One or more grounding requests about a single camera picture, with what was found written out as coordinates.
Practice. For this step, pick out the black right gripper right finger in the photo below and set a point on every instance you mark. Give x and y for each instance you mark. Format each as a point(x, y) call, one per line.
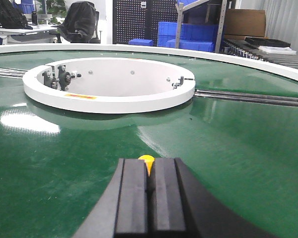
point(181, 207)

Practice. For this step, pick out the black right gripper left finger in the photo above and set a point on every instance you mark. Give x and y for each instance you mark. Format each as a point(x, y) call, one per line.
point(121, 211)

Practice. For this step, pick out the yellow block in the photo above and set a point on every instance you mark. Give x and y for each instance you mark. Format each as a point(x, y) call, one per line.
point(148, 160)

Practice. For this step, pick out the small blue bin stack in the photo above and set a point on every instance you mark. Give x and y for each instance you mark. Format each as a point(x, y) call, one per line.
point(140, 42)

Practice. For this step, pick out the roller conveyor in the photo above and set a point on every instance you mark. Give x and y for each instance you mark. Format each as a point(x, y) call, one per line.
point(243, 49)

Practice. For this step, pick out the blue stacked crates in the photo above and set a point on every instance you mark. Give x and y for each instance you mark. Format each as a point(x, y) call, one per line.
point(192, 37)

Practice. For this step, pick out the white outer table rim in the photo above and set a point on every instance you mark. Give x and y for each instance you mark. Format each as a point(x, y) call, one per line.
point(157, 52)

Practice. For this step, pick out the white foam sheet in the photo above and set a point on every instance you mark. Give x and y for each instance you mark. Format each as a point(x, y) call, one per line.
point(277, 50)

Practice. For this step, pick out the black tray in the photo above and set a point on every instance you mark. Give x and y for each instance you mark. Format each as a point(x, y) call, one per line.
point(257, 42)

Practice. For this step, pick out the black office chair with jacket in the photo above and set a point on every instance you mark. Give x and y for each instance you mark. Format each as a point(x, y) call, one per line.
point(79, 23)

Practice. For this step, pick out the cardboard box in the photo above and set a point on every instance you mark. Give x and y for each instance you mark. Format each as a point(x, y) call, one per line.
point(241, 23)

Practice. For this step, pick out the black pegboard panel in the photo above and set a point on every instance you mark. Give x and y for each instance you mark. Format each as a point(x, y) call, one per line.
point(138, 19)

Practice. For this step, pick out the metal shelf rack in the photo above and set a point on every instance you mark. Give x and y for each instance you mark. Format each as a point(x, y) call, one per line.
point(201, 12)

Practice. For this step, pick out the white desk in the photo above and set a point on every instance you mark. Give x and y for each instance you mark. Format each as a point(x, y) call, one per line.
point(38, 34)

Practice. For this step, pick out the black backpack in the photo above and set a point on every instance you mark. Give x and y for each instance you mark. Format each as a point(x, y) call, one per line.
point(11, 17)

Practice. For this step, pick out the metal rail strip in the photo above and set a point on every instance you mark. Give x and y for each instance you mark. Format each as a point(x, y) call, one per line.
point(247, 97)

